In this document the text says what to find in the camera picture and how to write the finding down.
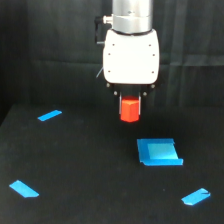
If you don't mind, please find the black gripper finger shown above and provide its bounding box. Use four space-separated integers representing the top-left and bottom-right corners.
138 91 147 116
118 91 122 116

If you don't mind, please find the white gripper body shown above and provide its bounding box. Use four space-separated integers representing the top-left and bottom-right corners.
101 29 160 97

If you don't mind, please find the red hexagonal block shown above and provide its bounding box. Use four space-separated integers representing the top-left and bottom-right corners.
120 96 140 123

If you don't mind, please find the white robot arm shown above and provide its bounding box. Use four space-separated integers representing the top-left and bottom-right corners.
94 0 160 122

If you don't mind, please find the blue tape square marker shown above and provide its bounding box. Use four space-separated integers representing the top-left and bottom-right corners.
137 138 183 166

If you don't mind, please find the blue tape strip far left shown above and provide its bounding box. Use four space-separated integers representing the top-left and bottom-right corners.
38 110 62 122

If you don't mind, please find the blue tape strip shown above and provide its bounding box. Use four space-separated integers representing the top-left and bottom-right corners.
181 188 210 206
38 110 62 122
9 180 39 198

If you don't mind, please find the black backdrop curtain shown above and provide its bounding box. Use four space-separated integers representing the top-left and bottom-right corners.
0 0 224 123

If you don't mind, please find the blue tape strip near right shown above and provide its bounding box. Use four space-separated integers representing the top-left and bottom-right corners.
181 188 210 206

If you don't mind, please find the blue tape strip near left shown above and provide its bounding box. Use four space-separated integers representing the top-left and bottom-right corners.
9 180 39 198

